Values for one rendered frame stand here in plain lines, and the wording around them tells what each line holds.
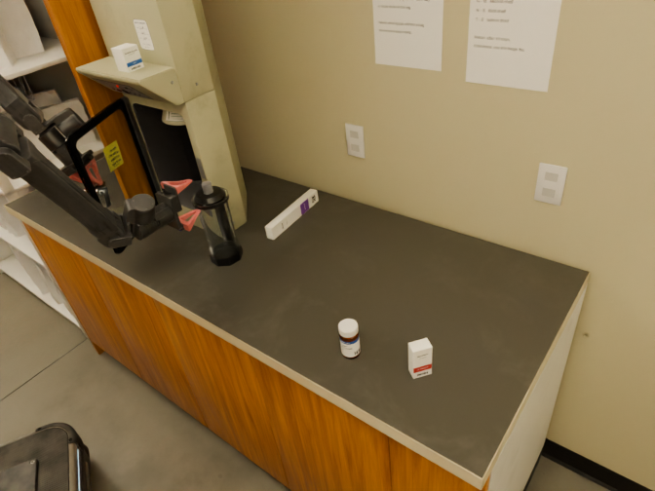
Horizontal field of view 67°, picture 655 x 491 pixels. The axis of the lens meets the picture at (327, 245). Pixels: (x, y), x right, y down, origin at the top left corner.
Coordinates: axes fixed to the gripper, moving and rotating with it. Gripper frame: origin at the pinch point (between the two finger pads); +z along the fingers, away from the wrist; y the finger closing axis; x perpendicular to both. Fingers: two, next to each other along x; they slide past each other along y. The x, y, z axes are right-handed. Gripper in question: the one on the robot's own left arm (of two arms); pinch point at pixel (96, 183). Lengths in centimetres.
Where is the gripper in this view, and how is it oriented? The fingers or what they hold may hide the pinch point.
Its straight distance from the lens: 169.9
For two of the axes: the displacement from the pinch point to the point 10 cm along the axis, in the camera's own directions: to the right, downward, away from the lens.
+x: -1.4, 6.5, -7.5
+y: -8.5, 3.1, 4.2
